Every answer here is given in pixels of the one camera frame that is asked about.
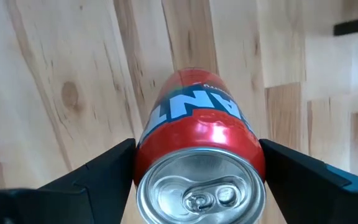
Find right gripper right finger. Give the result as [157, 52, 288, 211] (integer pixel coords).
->
[259, 138, 358, 224]

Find red Fanta can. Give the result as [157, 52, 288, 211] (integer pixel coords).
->
[133, 67, 267, 224]

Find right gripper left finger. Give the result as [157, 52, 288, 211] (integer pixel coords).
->
[0, 138, 139, 224]

